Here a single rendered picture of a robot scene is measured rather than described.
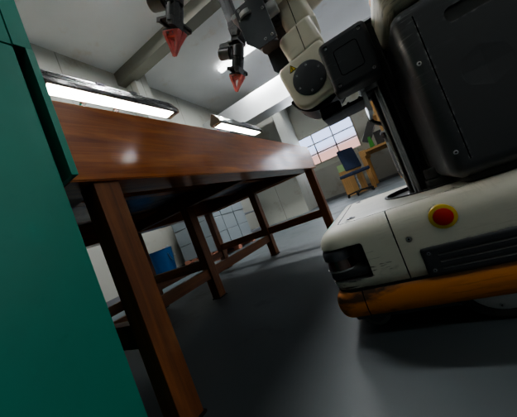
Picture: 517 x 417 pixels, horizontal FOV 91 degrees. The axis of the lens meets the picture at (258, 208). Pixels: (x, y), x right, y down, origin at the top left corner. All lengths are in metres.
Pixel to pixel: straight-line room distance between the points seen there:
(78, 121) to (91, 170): 0.12
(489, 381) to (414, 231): 0.27
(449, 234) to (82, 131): 0.82
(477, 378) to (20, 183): 0.81
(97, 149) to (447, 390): 0.82
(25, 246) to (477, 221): 0.80
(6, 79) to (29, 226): 0.27
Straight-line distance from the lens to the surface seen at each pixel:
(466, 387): 0.61
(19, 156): 0.58
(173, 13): 1.07
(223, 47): 1.46
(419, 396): 0.60
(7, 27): 0.74
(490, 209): 0.67
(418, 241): 0.66
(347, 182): 6.93
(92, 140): 0.71
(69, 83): 1.19
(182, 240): 4.07
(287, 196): 7.12
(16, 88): 0.66
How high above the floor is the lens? 0.38
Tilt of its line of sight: 2 degrees up
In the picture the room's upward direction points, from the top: 21 degrees counter-clockwise
